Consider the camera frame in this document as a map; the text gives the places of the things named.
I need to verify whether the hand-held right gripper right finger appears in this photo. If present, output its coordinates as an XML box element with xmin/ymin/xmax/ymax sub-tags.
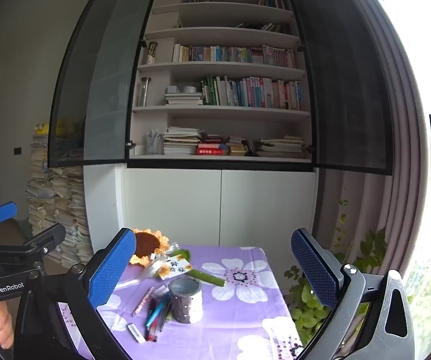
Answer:
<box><xmin>291</xmin><ymin>228</ymin><xmax>415</xmax><ymax>360</ymax></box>

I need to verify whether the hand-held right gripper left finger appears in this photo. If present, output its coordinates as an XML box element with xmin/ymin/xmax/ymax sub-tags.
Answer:
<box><xmin>13</xmin><ymin>227</ymin><xmax>137</xmax><ymax>360</ymax></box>

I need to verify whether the pink patterned pen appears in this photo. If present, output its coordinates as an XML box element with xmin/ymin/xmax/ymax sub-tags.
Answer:
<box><xmin>132</xmin><ymin>286</ymin><xmax>155</xmax><ymax>317</ymax></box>

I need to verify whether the blue pen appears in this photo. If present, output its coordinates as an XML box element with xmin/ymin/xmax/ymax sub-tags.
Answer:
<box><xmin>146</xmin><ymin>294</ymin><xmax>171</xmax><ymax>328</ymax></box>

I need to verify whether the person's left hand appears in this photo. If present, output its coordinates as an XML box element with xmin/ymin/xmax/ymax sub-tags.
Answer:
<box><xmin>0</xmin><ymin>302</ymin><xmax>14</xmax><ymax>349</ymax></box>

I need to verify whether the white printed ribbon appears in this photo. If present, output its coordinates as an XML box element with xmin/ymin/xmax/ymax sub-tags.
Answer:
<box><xmin>116</xmin><ymin>253</ymin><xmax>175</xmax><ymax>289</ymax></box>

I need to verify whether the green leafy plant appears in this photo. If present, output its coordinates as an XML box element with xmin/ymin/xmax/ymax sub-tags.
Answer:
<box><xmin>285</xmin><ymin>199</ymin><xmax>389</xmax><ymax>346</ymax></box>

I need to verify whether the tall stack of papers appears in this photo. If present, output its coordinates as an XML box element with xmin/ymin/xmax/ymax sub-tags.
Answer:
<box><xmin>26</xmin><ymin>122</ymin><xmax>94</xmax><ymax>269</ymax></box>

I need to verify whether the crochet sunflower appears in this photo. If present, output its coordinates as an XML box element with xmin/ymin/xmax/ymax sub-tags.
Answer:
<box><xmin>127</xmin><ymin>228</ymin><xmax>227</xmax><ymax>287</ymax></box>

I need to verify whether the sunflower gift card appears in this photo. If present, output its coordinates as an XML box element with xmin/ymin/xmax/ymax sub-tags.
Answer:
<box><xmin>158</xmin><ymin>257</ymin><xmax>194</xmax><ymax>281</ymax></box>

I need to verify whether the white lower cabinet door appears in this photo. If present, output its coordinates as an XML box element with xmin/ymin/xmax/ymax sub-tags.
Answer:
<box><xmin>221</xmin><ymin>170</ymin><xmax>317</xmax><ymax>249</ymax></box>
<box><xmin>123</xmin><ymin>169</ymin><xmax>222</xmax><ymax>249</ymax></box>

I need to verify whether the purple floral tablecloth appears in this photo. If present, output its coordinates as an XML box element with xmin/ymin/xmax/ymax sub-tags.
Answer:
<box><xmin>56</xmin><ymin>245</ymin><xmax>304</xmax><ymax>360</ymax></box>

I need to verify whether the wide stack of worn books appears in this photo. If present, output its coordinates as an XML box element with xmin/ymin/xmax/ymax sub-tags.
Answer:
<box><xmin>256</xmin><ymin>136</ymin><xmax>307</xmax><ymax>159</ymax></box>

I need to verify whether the white desk organiser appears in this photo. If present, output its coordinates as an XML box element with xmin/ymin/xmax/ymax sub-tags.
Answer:
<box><xmin>146</xmin><ymin>129</ymin><xmax>164</xmax><ymax>155</ymax></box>

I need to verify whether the mauve curtain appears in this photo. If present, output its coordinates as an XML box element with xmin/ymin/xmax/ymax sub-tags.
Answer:
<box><xmin>313</xmin><ymin>0</ymin><xmax>431</xmax><ymax>293</ymax></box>

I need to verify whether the small stack of brown books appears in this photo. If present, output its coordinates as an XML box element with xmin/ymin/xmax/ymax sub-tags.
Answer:
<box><xmin>226</xmin><ymin>137</ymin><xmax>255</xmax><ymax>157</ymax></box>

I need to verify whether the stack of white booklets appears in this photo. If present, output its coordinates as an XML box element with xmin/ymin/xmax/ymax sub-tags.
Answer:
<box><xmin>162</xmin><ymin>127</ymin><xmax>203</xmax><ymax>155</ymax></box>

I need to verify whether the dark glass cabinet door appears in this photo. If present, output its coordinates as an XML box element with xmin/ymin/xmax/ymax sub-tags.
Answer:
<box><xmin>287</xmin><ymin>0</ymin><xmax>394</xmax><ymax>176</ymax></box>
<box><xmin>47</xmin><ymin>0</ymin><xmax>160</xmax><ymax>169</ymax></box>

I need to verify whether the clear glass bottle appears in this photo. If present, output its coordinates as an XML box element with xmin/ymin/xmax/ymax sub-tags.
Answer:
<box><xmin>137</xmin><ymin>77</ymin><xmax>152</xmax><ymax>107</ymax></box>

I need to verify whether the white bookcase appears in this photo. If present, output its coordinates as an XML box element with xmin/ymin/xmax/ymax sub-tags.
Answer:
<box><xmin>84</xmin><ymin>0</ymin><xmax>319</xmax><ymax>256</ymax></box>

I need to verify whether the stack of grey books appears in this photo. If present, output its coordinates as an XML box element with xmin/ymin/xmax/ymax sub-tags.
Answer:
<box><xmin>164</xmin><ymin>85</ymin><xmax>204</xmax><ymax>106</ymax></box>

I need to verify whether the row of green and pink books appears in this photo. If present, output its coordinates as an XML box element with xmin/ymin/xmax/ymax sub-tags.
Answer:
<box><xmin>200</xmin><ymin>74</ymin><xmax>304</xmax><ymax>111</ymax></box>

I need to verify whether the long row of colourful books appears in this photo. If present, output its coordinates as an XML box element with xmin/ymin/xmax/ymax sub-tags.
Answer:
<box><xmin>172</xmin><ymin>44</ymin><xmax>297</xmax><ymax>69</ymax></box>

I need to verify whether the small row of leaning books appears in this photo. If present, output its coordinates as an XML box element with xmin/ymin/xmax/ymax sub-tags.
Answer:
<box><xmin>258</xmin><ymin>0</ymin><xmax>292</xmax><ymax>11</ymax></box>

